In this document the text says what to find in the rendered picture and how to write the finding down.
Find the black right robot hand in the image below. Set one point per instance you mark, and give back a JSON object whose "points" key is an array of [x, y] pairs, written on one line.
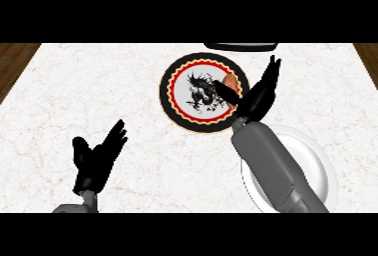
{"points": [[258, 96]]}

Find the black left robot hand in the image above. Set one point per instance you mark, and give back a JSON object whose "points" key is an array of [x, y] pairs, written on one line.
{"points": [[96, 161]]}

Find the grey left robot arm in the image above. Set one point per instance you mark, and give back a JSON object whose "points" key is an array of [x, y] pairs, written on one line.
{"points": [[78, 203]]}

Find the orange sweet potato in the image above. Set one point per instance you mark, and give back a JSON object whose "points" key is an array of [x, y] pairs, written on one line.
{"points": [[230, 85]]}

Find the black rimmed patterned plate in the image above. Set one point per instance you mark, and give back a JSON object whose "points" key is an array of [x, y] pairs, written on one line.
{"points": [[196, 93]]}

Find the plain white plate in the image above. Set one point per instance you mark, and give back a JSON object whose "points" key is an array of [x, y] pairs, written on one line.
{"points": [[314, 160]]}

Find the black flat object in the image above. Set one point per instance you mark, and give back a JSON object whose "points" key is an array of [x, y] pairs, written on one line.
{"points": [[240, 46]]}

